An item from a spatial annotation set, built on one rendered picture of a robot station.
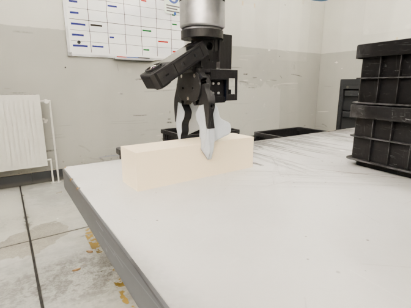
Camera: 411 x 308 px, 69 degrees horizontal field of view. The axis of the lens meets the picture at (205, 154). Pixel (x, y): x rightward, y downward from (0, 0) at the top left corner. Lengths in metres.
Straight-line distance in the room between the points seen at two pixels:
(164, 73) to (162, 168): 0.15
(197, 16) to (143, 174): 0.26
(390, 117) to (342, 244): 0.32
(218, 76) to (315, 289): 0.36
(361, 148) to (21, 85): 2.71
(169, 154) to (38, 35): 2.62
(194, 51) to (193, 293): 0.36
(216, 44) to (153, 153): 0.22
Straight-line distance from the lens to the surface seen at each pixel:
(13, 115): 2.87
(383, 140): 0.62
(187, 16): 0.52
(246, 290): 0.26
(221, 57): 0.54
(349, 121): 2.39
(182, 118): 0.54
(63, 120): 3.03
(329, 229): 0.37
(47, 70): 3.00
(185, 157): 0.49
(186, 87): 0.52
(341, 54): 4.88
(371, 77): 0.64
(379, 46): 0.63
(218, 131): 0.51
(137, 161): 0.45
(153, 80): 0.46
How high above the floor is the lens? 0.86
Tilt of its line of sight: 13 degrees down
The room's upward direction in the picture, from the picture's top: straight up
